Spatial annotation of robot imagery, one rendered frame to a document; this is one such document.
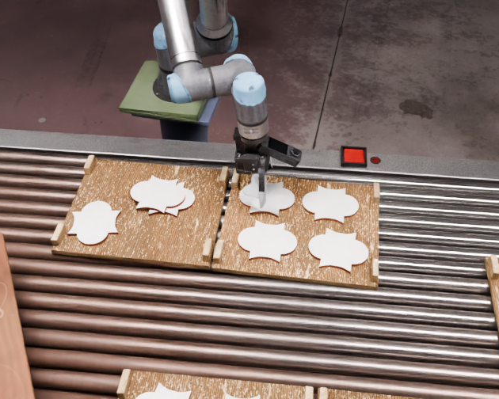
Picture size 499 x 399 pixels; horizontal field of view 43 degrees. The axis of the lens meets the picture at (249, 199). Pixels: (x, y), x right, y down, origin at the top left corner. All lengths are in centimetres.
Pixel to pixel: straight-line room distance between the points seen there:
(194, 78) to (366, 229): 59
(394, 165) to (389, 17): 264
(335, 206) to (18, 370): 88
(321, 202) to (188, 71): 50
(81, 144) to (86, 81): 191
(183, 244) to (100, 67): 247
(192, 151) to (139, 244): 40
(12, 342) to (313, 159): 98
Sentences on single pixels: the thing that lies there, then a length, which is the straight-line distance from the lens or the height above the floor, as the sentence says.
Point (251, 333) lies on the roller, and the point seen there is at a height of 92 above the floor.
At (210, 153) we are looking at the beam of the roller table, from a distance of 191.
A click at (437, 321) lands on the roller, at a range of 159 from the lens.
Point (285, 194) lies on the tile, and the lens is 174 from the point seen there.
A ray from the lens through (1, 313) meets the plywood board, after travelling 148.
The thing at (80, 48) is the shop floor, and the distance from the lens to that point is 420.
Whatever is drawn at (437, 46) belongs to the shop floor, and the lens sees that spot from 425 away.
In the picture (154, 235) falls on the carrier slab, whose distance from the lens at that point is 167.
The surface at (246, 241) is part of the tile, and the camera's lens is 163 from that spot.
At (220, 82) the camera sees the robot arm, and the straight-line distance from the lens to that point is 156.
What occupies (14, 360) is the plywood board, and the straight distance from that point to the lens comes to 141.
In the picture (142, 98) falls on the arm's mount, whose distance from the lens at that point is 218.
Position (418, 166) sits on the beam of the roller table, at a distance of 193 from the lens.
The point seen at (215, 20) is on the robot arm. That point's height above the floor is 119.
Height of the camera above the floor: 219
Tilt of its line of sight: 46 degrees down
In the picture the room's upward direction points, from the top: straight up
